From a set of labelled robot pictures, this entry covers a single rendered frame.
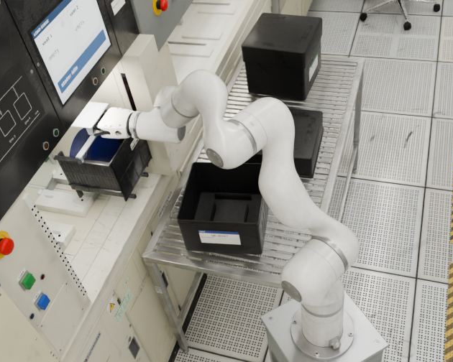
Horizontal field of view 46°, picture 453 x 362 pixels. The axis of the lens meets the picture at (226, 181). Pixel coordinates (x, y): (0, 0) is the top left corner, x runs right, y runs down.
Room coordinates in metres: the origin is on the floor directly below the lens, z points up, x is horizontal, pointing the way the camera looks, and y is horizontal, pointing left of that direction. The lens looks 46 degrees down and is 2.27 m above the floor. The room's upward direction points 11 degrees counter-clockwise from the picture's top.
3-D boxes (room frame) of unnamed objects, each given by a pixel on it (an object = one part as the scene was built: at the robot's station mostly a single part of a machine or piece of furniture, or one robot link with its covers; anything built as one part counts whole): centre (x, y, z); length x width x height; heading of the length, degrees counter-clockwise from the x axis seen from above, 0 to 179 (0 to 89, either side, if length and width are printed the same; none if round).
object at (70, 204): (1.45, 0.57, 0.89); 0.22 x 0.21 x 0.04; 64
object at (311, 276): (0.75, -0.17, 1.07); 0.19 x 0.12 x 0.24; 127
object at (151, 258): (1.64, -0.20, 0.38); 1.30 x 0.60 x 0.76; 154
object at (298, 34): (2.05, -0.36, 0.89); 0.29 x 0.29 x 0.25; 60
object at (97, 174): (1.37, 0.38, 1.11); 0.24 x 0.20 x 0.32; 154
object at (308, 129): (1.59, -0.25, 0.83); 0.29 x 0.29 x 0.13; 67
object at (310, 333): (0.77, -0.20, 0.85); 0.19 x 0.19 x 0.18
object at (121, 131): (1.33, 0.29, 1.25); 0.11 x 0.10 x 0.07; 64
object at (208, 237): (1.26, 0.02, 0.85); 0.28 x 0.28 x 0.17; 73
